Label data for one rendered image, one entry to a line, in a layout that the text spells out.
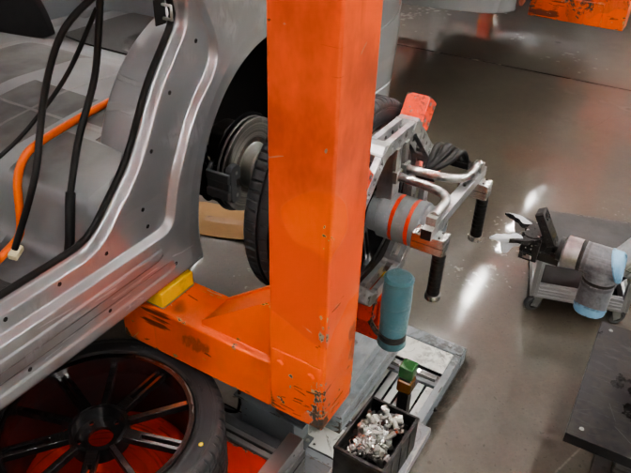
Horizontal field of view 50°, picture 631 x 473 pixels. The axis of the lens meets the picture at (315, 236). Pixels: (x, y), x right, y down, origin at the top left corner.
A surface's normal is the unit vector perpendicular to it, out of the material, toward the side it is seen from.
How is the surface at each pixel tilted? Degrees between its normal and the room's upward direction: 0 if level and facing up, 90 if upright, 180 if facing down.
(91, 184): 10
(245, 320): 90
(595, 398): 0
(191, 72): 90
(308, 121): 90
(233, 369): 90
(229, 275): 0
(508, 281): 0
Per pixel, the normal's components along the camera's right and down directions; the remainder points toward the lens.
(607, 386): 0.03, -0.83
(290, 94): -0.51, 0.47
